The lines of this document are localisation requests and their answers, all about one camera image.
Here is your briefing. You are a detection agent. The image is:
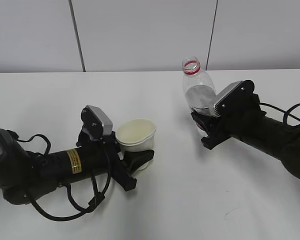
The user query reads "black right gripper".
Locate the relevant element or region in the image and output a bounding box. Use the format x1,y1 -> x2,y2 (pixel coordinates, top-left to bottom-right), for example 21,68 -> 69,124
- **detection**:
191,93 -> 266,150

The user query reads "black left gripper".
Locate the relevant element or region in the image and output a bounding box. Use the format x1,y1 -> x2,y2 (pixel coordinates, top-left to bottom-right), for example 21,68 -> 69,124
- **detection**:
76,131 -> 155,192

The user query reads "white paper cup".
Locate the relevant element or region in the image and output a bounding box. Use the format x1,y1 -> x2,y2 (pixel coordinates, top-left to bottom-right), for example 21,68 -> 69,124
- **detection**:
115,118 -> 157,156

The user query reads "clear water bottle red label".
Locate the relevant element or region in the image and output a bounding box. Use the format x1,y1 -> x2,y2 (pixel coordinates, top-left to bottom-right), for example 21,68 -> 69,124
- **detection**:
181,56 -> 217,137

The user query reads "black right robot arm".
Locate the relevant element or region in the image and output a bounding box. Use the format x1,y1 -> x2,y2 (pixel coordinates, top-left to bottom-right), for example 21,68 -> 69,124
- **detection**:
191,94 -> 300,179

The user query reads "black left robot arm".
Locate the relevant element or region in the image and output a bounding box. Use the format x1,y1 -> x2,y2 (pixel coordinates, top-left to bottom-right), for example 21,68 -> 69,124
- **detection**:
0,128 -> 155,205

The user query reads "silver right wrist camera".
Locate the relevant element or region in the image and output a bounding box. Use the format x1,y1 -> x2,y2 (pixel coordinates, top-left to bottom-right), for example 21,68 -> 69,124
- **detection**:
209,80 -> 255,117

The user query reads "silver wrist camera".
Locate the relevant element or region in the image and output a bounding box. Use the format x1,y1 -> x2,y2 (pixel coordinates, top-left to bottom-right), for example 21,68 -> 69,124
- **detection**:
80,105 -> 113,142
209,80 -> 255,117

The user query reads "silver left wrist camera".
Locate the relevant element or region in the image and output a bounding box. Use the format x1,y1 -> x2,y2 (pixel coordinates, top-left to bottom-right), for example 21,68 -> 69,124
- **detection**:
80,105 -> 113,142

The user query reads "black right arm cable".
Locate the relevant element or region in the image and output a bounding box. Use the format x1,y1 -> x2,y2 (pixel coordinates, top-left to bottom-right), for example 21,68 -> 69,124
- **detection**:
258,101 -> 300,126

